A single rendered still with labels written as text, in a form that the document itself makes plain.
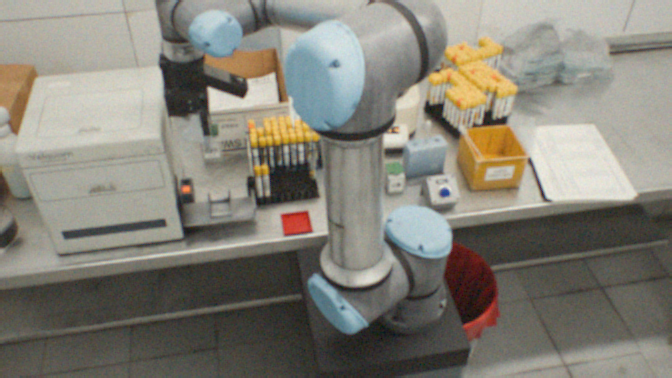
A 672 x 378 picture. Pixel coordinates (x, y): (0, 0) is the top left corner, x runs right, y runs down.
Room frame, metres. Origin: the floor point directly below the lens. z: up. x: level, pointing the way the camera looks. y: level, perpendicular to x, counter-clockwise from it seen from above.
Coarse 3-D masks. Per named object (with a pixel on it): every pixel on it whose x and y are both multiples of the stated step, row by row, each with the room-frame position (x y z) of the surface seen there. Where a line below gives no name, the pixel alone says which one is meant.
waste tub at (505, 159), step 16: (480, 128) 1.30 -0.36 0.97; (496, 128) 1.30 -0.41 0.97; (464, 144) 1.25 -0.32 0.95; (480, 144) 1.30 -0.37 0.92; (496, 144) 1.31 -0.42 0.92; (512, 144) 1.27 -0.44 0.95; (464, 160) 1.24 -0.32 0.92; (480, 160) 1.17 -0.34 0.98; (496, 160) 1.17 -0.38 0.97; (512, 160) 1.18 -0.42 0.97; (464, 176) 1.22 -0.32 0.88; (480, 176) 1.17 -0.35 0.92; (496, 176) 1.17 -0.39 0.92; (512, 176) 1.18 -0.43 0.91
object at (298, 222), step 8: (280, 216) 1.06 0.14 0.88; (288, 216) 1.07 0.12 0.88; (296, 216) 1.07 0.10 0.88; (304, 216) 1.07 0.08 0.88; (288, 224) 1.04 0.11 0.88; (296, 224) 1.04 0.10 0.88; (304, 224) 1.04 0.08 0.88; (288, 232) 1.01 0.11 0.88; (296, 232) 1.01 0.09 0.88; (304, 232) 1.01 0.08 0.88; (312, 232) 1.01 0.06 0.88
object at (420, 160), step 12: (408, 144) 1.23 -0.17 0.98; (420, 144) 1.23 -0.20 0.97; (432, 144) 1.23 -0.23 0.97; (444, 144) 1.23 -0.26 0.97; (408, 156) 1.21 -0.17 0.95; (420, 156) 1.21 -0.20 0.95; (432, 156) 1.22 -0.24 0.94; (444, 156) 1.23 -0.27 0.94; (408, 168) 1.20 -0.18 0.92; (420, 168) 1.21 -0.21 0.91; (432, 168) 1.22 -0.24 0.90; (408, 180) 1.19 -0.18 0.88; (420, 180) 1.19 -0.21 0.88
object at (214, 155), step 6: (216, 138) 1.04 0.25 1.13; (216, 144) 1.03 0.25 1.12; (204, 150) 1.02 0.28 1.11; (210, 150) 1.02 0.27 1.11; (216, 150) 1.03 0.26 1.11; (204, 156) 1.02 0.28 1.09; (210, 156) 1.02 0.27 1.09; (216, 156) 1.03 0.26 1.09; (222, 156) 1.04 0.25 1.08; (204, 162) 1.02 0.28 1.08; (210, 162) 1.02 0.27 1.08
